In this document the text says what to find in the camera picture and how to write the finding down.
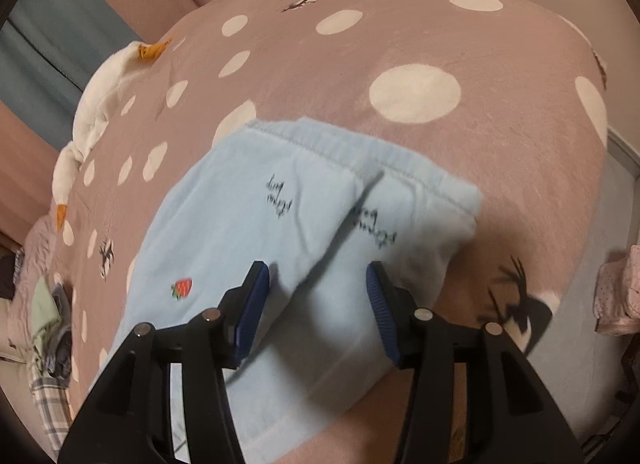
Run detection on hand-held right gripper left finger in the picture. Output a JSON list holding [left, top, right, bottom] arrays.
[[57, 260, 271, 464]]

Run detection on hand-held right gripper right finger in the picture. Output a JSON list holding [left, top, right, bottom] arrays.
[[365, 260, 583, 464]]

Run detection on light blue pants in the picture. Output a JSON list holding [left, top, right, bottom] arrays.
[[87, 116, 485, 464]]

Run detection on folded dark denim clothes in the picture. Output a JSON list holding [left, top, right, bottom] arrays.
[[42, 284, 74, 381]]

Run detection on pale quilted comforter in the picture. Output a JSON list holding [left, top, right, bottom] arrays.
[[7, 217, 67, 362]]

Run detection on plaid pillow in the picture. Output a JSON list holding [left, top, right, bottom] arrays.
[[27, 373, 77, 442]]

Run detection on pink dotted cloth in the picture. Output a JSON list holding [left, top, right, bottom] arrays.
[[594, 244, 640, 336]]

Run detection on white goose plush toy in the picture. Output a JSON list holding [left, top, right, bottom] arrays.
[[52, 37, 174, 235]]

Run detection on dotted deer print blanket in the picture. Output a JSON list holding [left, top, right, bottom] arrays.
[[50, 0, 611, 464]]

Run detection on blue curtain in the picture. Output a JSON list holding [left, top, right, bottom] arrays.
[[0, 0, 148, 98]]

